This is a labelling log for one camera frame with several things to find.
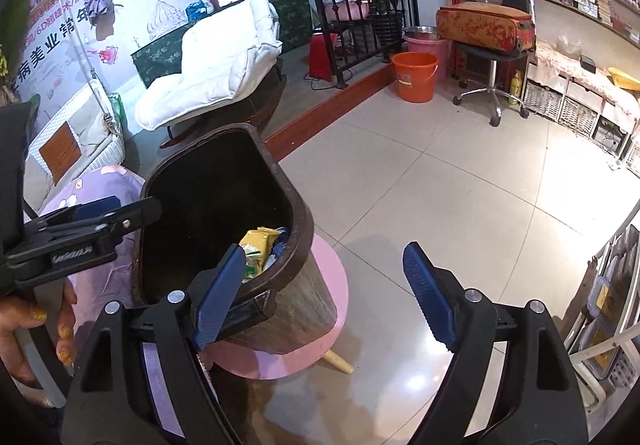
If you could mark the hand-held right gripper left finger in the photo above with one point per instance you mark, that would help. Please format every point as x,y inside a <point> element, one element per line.
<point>220,295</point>

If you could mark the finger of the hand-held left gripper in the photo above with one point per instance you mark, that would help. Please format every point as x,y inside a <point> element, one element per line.
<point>130,220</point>
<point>97,207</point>

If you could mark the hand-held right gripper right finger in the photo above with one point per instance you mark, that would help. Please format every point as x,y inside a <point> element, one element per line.
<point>430,295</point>

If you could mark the yellow packet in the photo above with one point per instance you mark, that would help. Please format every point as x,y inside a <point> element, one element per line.
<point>257,245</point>

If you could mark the dark brown trash bin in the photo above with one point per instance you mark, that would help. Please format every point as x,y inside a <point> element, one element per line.
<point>210,185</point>

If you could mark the person's left hand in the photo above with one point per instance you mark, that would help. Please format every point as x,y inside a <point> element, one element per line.
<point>15,320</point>

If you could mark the brown cushion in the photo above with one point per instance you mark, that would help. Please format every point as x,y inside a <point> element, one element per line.
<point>60,150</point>

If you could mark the white wicker swing sofa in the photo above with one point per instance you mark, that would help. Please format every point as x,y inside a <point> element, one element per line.
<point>107,155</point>

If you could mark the beige cushion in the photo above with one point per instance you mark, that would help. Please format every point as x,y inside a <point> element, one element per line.
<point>92,120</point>

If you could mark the pink round stool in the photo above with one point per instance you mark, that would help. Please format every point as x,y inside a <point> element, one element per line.
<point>325,275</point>

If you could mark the dark wooden rocking chair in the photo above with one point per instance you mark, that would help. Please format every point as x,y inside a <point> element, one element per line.
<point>250,110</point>

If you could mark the white cushioned armchair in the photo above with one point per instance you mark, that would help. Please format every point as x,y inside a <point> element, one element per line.
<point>220,55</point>

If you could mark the orange bucket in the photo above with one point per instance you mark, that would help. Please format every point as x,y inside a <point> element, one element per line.
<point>415,77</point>

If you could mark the blue packet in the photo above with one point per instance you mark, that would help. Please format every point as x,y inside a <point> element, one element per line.
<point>200,11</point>

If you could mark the black swivel stool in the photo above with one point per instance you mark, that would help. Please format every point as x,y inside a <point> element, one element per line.
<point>492,80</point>

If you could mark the yellow bottle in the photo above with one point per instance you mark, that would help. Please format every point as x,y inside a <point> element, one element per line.
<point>515,87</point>

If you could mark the white cabinet with wicker baskets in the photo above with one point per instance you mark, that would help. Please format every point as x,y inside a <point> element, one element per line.
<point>575,100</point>

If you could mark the pink bucket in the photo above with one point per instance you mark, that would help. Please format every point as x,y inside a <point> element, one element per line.
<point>440,50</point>

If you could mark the red bag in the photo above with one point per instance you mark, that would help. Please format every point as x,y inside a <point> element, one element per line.
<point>322,55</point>

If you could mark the green printed cabinet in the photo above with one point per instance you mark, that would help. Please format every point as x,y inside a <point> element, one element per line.
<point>287,15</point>

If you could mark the black iron rack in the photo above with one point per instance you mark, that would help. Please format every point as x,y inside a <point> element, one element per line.
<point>372,40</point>

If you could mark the metal basin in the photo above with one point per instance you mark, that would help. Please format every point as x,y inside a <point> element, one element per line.
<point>425,31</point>

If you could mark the orange patterned suitcase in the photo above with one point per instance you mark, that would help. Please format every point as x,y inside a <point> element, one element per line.
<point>480,27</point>

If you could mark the yellow basin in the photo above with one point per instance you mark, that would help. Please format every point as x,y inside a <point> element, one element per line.
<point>624,79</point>

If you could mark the pink basin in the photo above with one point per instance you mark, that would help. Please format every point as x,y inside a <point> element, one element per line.
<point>347,9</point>

